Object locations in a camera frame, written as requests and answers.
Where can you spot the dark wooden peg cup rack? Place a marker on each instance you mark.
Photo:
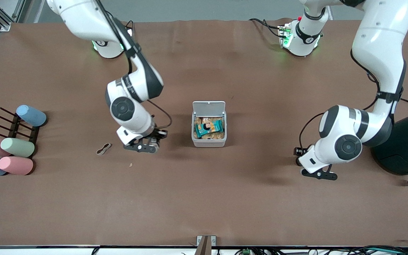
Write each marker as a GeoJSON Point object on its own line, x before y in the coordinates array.
{"type": "Point", "coordinates": [14, 127]}

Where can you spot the small white lidded bin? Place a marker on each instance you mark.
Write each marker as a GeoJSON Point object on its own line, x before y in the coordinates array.
{"type": "Point", "coordinates": [209, 143]}

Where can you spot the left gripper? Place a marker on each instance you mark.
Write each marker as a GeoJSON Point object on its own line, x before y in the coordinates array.
{"type": "Point", "coordinates": [299, 151]}

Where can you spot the teal snack wrapper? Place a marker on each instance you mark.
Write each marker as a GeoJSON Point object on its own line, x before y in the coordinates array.
{"type": "Point", "coordinates": [209, 128]}

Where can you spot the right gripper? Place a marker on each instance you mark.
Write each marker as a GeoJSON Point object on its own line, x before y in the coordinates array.
{"type": "Point", "coordinates": [160, 135]}

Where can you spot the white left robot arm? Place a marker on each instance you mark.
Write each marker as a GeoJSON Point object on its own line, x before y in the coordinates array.
{"type": "Point", "coordinates": [377, 53]}

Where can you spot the dark teal round container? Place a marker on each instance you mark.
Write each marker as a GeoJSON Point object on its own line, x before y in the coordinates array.
{"type": "Point", "coordinates": [404, 145]}

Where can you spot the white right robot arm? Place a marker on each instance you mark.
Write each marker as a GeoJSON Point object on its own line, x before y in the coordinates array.
{"type": "Point", "coordinates": [133, 106]}

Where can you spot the mint green plastic cup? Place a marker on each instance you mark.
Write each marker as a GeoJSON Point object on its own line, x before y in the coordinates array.
{"type": "Point", "coordinates": [18, 147]}

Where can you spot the grey metal table bracket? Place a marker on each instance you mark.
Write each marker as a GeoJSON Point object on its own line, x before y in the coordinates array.
{"type": "Point", "coordinates": [206, 244]}

